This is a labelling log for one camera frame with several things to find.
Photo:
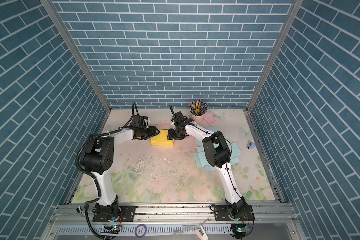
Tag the aluminium corner post right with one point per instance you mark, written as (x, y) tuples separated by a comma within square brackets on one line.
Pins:
[(293, 11)]

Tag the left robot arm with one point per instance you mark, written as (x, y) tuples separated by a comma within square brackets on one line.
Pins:
[(96, 157)]

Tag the yellow paper box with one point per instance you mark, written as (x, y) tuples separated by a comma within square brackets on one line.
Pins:
[(162, 139)]

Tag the coloured pencils bundle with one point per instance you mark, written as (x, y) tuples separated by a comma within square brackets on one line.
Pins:
[(198, 107)]

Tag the pink flat paper box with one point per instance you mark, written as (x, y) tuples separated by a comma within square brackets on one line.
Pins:
[(210, 118)]

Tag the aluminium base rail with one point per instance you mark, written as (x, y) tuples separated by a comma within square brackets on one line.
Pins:
[(265, 221)]

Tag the pink metal pencil cup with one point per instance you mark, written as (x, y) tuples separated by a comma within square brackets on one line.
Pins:
[(198, 119)]

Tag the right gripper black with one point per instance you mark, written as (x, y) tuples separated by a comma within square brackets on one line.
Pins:
[(170, 135)]

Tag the light blue paper box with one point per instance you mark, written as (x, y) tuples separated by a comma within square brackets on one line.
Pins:
[(200, 156)]

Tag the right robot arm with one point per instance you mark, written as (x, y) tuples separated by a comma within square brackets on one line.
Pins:
[(218, 155)]

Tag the white pink clip tool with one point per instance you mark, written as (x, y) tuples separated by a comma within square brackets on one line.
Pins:
[(201, 233)]

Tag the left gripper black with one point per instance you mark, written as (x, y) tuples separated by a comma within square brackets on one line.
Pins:
[(152, 131)]

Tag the aluminium corner post left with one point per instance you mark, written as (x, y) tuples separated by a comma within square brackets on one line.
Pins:
[(69, 41)]

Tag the aluminium corner post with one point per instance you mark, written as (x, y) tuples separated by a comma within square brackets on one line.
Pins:
[(69, 41), (293, 11)]

